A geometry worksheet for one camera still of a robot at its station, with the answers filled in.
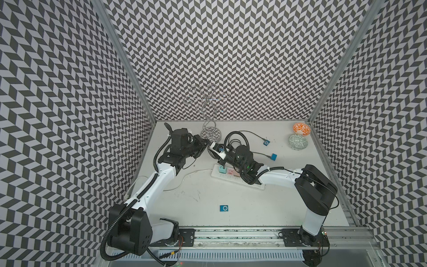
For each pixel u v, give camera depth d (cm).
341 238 75
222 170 90
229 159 71
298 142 105
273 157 100
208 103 81
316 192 47
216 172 91
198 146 71
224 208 81
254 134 114
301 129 108
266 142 106
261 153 106
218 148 66
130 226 39
